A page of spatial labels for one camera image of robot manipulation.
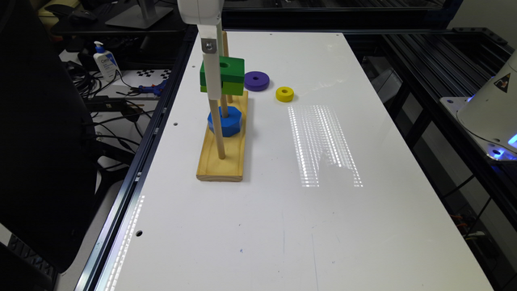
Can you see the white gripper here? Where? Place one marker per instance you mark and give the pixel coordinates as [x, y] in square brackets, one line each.
[205, 14]

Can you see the green square block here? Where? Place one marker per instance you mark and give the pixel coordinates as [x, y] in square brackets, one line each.
[232, 72]

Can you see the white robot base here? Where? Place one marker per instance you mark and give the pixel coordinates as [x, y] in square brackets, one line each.
[489, 116]

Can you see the blue octagonal block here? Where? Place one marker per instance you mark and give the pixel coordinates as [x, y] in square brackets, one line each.
[232, 124]

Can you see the rear wooden peg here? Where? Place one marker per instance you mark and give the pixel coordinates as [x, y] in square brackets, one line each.
[228, 98]

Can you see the checkerboard calibration sheet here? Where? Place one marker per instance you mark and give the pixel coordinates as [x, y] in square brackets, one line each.
[154, 73]

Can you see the silver monitor stand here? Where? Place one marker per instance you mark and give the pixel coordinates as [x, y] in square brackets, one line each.
[142, 15]

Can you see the front wooden peg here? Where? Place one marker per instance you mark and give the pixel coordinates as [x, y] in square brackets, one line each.
[217, 129]

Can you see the white lotion pump bottle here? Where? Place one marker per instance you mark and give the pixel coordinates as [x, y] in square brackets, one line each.
[106, 62]

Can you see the wooden peg base board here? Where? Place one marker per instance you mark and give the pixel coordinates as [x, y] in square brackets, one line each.
[230, 169]

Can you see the black computer mouse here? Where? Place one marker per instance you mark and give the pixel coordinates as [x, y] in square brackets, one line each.
[82, 17]

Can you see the blue handled tool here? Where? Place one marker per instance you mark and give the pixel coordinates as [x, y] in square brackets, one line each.
[155, 89]

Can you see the black aluminium frame rail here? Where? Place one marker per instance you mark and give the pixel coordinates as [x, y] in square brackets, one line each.
[433, 65]

